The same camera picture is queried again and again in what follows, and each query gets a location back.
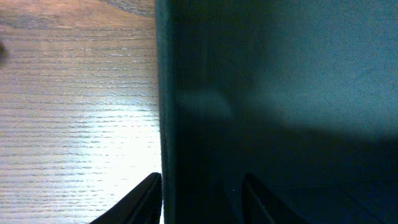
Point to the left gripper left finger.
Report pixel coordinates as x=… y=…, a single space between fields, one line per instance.
x=142 y=205

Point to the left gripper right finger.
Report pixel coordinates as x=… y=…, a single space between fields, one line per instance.
x=261 y=206

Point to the dark green box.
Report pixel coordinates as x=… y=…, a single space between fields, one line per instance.
x=301 y=94

